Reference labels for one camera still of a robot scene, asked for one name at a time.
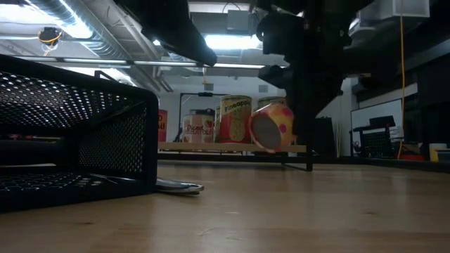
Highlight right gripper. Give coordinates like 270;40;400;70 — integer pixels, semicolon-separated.
256;0;352;141

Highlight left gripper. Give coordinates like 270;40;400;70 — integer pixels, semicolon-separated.
114;0;218;67

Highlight short yellow pineapple rings can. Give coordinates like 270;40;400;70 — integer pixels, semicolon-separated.
247;102;297;154

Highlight tall red pineapple can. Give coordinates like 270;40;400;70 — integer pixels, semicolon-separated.
218;94;253;144

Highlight short diced tomatoes can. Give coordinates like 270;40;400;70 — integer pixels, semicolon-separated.
181;114;215;143

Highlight short oranges can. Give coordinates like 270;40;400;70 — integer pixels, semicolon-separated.
157;109;169;143

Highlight wooden shelf black metal legs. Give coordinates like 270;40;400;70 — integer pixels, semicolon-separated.
93;70;314;173

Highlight black panels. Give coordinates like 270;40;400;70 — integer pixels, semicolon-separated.
314;117;339;158

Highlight bright ceiling light panel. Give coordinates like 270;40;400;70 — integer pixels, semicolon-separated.
204;34;263;50
0;3;94;39

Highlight grey ceiling box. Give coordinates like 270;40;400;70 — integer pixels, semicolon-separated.
226;9;259;34

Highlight whiteboard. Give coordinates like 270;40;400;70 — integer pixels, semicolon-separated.
350;98;404;155

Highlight black workstation desk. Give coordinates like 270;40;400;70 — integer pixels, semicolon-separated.
349;115;397;157

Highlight LED light bar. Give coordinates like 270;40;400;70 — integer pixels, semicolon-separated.
15;56;288;70

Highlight red flat item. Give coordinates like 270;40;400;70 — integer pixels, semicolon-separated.
399;152;425;162

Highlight white ceiling air unit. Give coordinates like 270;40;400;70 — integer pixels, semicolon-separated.
351;0;430;36

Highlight black round hanging reel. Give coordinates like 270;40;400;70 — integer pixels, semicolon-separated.
37;27;63;57

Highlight black mesh basket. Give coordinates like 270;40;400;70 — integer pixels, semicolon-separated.
0;53;159;214

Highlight silver peeler black handle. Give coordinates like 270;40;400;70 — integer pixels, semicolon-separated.
155;177;205;195

